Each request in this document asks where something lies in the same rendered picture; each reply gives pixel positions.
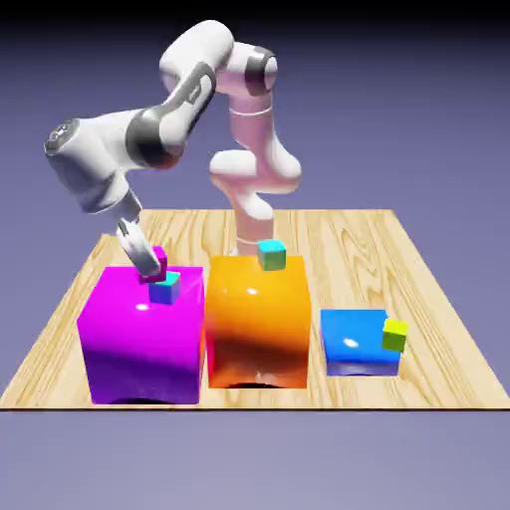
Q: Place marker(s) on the large blue box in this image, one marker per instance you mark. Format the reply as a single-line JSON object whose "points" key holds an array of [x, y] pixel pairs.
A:
{"points": [[356, 338]]}

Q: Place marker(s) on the small magenta cube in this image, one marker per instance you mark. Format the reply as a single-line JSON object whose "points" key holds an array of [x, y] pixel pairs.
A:
{"points": [[160, 261]]}

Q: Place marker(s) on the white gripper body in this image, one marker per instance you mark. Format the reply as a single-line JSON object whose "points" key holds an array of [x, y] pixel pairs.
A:
{"points": [[139, 249]]}

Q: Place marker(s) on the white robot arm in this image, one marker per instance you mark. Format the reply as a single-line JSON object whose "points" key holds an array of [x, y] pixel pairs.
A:
{"points": [[99, 147]]}

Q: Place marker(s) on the large magenta box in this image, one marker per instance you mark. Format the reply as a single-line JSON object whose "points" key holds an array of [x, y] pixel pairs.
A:
{"points": [[143, 338]]}

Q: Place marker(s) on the small yellow cube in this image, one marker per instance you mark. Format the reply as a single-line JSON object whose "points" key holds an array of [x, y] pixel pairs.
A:
{"points": [[395, 336]]}

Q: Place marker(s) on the small blue cube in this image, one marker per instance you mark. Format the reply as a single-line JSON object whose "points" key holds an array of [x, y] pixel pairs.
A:
{"points": [[164, 291]]}

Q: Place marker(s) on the large orange box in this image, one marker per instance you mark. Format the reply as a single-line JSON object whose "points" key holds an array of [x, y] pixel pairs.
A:
{"points": [[258, 322]]}

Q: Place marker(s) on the small green cube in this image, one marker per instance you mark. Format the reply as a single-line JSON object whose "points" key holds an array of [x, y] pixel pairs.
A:
{"points": [[272, 257]]}

